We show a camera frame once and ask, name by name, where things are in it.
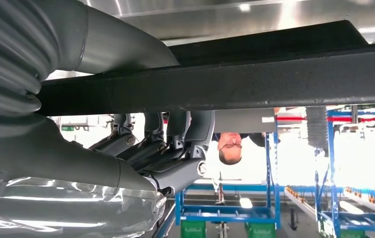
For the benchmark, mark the person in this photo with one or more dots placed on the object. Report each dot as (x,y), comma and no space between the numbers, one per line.
(229,148)

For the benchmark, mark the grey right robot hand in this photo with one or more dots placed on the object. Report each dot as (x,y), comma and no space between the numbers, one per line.
(59,154)

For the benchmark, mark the blue metal frame rack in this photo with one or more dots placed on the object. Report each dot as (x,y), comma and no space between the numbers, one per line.
(333,197)
(226,210)

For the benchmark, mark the green plastic crate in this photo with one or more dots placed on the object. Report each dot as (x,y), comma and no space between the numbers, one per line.
(193,230)
(260,231)
(354,234)

